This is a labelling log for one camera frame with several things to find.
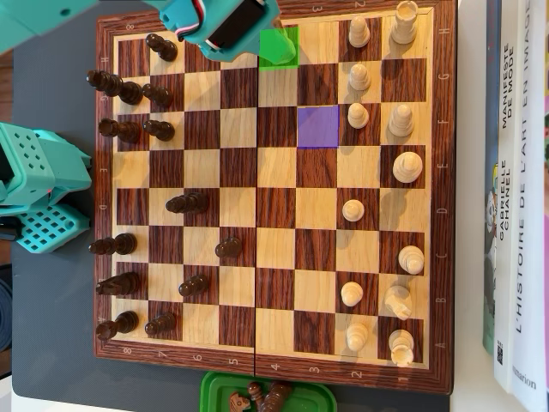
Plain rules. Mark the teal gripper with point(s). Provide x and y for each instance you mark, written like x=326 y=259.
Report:
x=238 y=32

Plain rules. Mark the dark brown queen chess piece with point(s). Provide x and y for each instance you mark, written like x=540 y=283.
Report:
x=276 y=397

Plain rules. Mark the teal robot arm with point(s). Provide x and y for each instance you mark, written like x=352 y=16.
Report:
x=73 y=171

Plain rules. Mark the cream pawn chess piece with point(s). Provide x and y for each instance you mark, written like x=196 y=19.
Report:
x=353 y=210
x=358 y=116
x=359 y=34
x=357 y=335
x=359 y=77
x=351 y=294

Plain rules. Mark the cream rook chess piece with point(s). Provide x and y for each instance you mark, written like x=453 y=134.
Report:
x=401 y=347
x=404 y=26

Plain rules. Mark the dark brown king chess piece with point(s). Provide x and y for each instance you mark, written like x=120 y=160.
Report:
x=128 y=92

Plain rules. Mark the dark brown rook chess piece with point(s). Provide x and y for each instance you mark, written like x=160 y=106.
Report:
x=126 y=322
x=128 y=132

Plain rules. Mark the dark brown bishop chess piece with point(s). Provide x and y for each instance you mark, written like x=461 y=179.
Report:
x=122 y=244

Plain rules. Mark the dark brown knight chess piece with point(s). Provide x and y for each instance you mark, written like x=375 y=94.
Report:
x=239 y=403
x=124 y=283

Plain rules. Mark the wooden chessboard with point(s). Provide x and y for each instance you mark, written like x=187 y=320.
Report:
x=279 y=206

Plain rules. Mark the dark pawn centre left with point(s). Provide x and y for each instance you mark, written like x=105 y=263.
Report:
x=193 y=202

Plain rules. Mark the illustrated blue spine book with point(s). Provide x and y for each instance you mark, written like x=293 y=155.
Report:
x=492 y=86

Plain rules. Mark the white Gabrielle Chanel book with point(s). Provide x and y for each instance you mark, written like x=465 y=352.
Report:
x=508 y=193

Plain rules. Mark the green plastic tray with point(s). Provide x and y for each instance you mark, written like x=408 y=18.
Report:
x=214 y=390

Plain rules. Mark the dark grey mat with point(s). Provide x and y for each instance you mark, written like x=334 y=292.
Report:
x=51 y=322

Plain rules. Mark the dark blue rolled object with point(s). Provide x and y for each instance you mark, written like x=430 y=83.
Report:
x=5 y=313

